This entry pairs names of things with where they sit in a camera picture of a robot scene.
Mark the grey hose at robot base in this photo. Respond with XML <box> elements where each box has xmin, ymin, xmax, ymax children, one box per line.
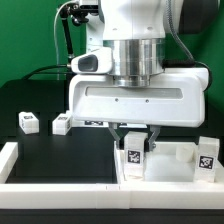
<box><xmin>53</xmin><ymin>0</ymin><xmax>76</xmax><ymax>66</ymax></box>

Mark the black cable on table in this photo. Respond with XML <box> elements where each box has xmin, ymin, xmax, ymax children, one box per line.
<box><xmin>21</xmin><ymin>63</ymin><xmax>73</xmax><ymax>81</ymax></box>

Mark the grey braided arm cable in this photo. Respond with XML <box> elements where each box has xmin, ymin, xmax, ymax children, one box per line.
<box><xmin>164</xmin><ymin>0</ymin><xmax>213</xmax><ymax>93</ymax></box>

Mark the white square table top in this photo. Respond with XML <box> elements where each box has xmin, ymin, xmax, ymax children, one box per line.
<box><xmin>114</xmin><ymin>142</ymin><xmax>224</xmax><ymax>184</ymax></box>

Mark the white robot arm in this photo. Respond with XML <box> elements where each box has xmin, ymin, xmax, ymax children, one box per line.
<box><xmin>69</xmin><ymin>0</ymin><xmax>220</xmax><ymax>136</ymax></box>

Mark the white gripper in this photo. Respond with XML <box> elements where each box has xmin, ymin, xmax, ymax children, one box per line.
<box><xmin>69</xmin><ymin>68</ymin><xmax>209</xmax><ymax>152</ymax></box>

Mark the fiducial marker sheet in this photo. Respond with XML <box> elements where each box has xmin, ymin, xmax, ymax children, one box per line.
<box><xmin>72</xmin><ymin>119</ymin><xmax>147</xmax><ymax>129</ymax></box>

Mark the white U-shaped obstacle fence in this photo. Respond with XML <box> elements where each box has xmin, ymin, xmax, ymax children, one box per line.
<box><xmin>0</xmin><ymin>142</ymin><xmax>224</xmax><ymax>209</ymax></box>

